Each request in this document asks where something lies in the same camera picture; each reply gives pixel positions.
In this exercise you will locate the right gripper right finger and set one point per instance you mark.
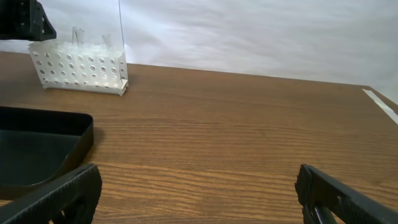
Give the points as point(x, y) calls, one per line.
point(335, 199)

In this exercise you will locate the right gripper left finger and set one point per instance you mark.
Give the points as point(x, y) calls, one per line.
point(62, 199)

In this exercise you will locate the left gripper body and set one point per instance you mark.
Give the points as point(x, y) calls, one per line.
point(21, 21)

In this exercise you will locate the clear test tube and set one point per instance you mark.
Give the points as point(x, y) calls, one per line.
point(77, 37)
point(106, 42)

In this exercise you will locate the black tray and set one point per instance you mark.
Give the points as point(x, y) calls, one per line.
point(31, 149)

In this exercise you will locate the white test tube rack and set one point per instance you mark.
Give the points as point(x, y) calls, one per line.
point(77, 71)

